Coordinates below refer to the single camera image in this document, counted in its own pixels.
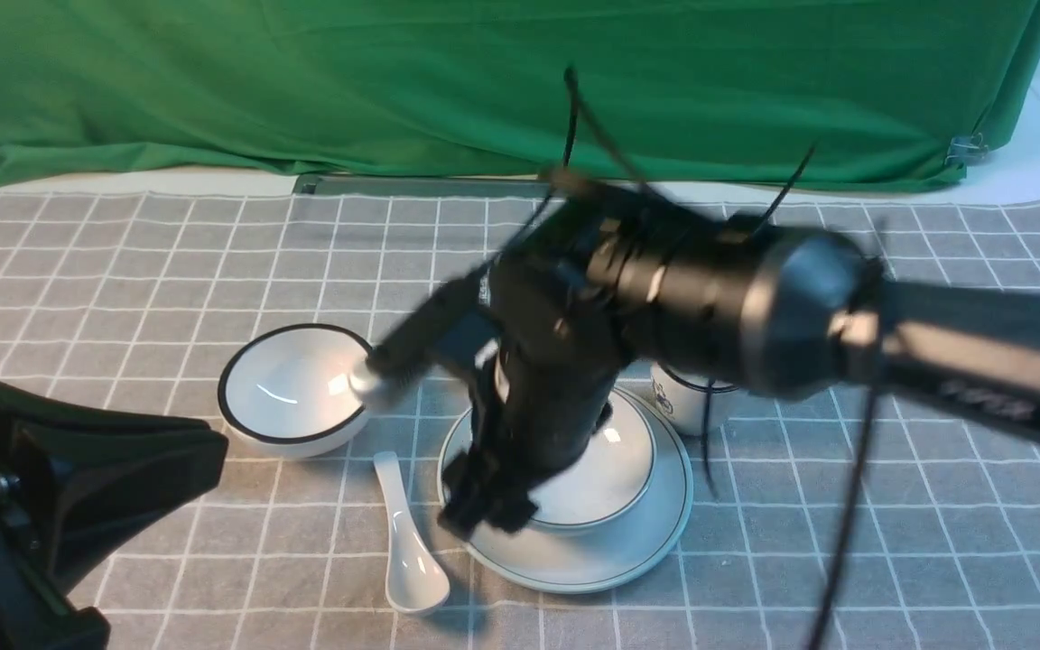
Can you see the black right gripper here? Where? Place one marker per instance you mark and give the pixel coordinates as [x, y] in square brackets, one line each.
[560, 350]

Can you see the plain white ceramic spoon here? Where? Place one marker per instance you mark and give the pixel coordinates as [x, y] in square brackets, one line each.
[415, 583]

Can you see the shallow pale green bowl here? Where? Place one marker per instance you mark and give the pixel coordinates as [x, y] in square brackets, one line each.
[612, 474]

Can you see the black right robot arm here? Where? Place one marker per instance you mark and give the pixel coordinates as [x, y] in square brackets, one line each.
[779, 311]

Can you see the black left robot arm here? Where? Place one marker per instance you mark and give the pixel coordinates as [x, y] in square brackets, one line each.
[76, 484]

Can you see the large pale green plate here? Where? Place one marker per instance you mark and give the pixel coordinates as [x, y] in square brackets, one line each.
[610, 555]

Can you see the black rimmed white bowl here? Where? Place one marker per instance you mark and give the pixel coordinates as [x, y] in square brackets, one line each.
[287, 393]

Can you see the black rimmed white cup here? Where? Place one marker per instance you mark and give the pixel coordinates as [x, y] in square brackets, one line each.
[693, 404]

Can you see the green backdrop cloth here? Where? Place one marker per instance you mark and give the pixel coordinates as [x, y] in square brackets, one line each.
[731, 91]

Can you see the metal clip on backdrop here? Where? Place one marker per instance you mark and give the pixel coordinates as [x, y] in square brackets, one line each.
[967, 150]

